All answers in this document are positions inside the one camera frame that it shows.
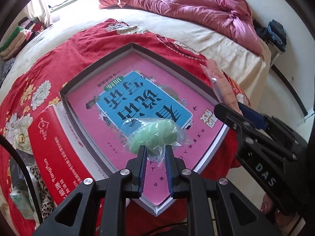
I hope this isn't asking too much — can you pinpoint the peach item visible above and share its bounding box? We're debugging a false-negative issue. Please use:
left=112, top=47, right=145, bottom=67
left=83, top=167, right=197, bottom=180
left=201, top=59, right=242, bottom=114

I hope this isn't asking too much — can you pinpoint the green item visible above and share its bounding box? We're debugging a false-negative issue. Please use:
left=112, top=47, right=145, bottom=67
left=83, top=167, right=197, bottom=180
left=120, top=118, right=193, bottom=164

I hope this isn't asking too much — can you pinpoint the leopard print scrunchie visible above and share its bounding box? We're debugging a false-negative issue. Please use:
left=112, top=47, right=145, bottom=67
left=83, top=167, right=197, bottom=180
left=30, top=165, right=55, bottom=220

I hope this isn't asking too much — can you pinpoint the beige bed sheet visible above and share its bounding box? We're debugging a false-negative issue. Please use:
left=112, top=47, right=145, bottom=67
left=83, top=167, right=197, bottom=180
left=1, top=0, right=271, bottom=109

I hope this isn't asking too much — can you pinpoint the red and white box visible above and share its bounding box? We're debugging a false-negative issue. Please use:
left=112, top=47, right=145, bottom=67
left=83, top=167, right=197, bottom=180
left=28, top=102, right=108, bottom=204

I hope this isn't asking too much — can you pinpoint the pink and blue book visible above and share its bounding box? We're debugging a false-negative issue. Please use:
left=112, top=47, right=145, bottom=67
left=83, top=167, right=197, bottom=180
left=67, top=52, right=226, bottom=206

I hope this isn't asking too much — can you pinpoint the pile of dark clothes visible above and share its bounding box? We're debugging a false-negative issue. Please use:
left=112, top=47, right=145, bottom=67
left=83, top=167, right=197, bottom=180
left=253, top=20, right=287, bottom=53

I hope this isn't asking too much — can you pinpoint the packaged tissue pack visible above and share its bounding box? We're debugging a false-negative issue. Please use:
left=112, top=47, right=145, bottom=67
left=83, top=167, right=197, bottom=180
left=10, top=186, right=34, bottom=220

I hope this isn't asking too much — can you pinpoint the pink quilted duvet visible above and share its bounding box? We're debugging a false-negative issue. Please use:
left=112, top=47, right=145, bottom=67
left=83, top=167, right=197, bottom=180
left=99, top=0, right=262, bottom=55

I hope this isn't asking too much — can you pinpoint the red floral blanket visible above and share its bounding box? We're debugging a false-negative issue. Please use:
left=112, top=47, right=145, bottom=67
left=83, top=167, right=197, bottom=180
left=1, top=19, right=240, bottom=235

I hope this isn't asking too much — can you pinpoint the stack of folded clothes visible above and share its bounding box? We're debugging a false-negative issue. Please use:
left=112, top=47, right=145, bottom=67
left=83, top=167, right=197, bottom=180
left=1, top=17, right=46, bottom=61

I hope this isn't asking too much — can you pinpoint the black cable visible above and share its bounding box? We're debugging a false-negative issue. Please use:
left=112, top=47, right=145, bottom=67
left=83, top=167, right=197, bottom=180
left=0, top=133, right=44, bottom=224

